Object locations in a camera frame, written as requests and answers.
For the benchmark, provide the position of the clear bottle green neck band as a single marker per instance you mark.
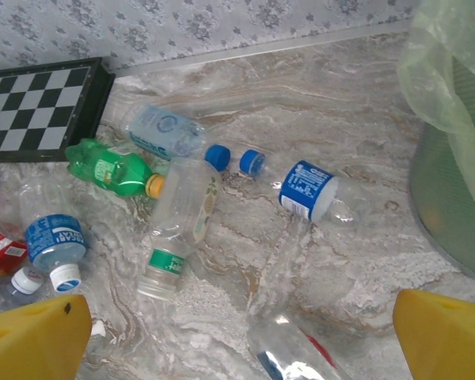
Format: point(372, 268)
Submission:
point(182, 198)

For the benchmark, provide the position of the bottle blue white label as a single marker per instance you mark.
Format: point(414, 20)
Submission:
point(306, 190)

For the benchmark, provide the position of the clear bottle blue cap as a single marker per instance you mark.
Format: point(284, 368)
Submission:
point(252, 161)
point(217, 156)

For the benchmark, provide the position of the blue Pocari Sweat bottle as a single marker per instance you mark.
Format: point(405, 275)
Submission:
point(55, 237)

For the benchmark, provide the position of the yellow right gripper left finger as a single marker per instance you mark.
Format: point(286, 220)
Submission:
point(31, 344)

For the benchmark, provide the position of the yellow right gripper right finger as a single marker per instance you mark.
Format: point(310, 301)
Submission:
point(447, 340)

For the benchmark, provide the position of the clear bottle purple white label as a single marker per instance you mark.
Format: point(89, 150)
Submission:
point(23, 279)

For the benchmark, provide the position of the black white chessboard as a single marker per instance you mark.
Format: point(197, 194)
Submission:
point(35, 111)

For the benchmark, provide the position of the green plastic bin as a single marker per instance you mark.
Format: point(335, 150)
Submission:
point(447, 206)

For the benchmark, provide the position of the crushed bottle pale blue label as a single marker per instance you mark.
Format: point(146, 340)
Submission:
point(162, 128)

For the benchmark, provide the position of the red yellow label bottle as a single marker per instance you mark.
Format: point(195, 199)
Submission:
point(0, 245)

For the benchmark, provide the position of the clear bottle blue stripe label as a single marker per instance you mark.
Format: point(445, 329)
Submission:
point(289, 352)

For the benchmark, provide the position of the green bottle yellow cap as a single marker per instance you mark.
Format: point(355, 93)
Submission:
point(107, 170)

